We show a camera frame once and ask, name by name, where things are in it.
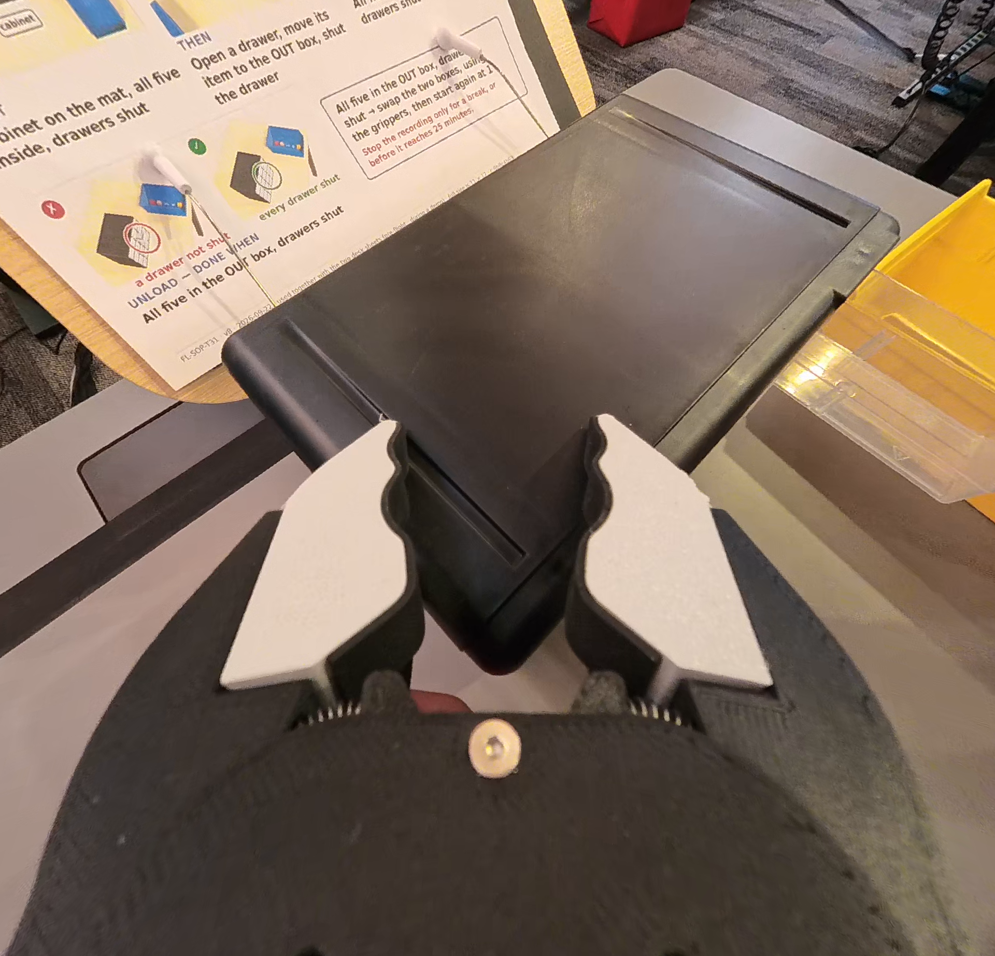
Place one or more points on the wooden board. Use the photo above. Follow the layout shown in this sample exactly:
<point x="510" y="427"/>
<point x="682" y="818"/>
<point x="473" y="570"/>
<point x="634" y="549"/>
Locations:
<point x="93" y="335"/>

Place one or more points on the yellow bin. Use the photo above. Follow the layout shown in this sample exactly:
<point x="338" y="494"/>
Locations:
<point x="956" y="248"/>

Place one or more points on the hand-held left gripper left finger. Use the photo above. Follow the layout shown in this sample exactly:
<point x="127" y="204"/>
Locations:
<point x="326" y="575"/>

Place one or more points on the black drawer cabinet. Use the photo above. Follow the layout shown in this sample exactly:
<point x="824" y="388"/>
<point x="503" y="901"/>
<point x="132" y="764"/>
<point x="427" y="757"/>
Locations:
<point x="560" y="287"/>

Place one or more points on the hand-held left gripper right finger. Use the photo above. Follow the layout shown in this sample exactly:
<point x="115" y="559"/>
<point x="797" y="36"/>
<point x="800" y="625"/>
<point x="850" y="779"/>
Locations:
<point x="661" y="567"/>

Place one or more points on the clear plastic drawer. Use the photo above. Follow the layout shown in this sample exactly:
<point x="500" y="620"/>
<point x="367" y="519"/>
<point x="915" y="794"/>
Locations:
<point x="894" y="396"/>

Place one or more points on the white pin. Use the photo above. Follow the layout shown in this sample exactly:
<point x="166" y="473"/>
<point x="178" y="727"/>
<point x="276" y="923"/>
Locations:
<point x="161" y="163"/>
<point x="449" y="38"/>

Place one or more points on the white instruction sheet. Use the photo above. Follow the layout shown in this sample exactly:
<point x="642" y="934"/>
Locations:
<point x="256" y="62"/>

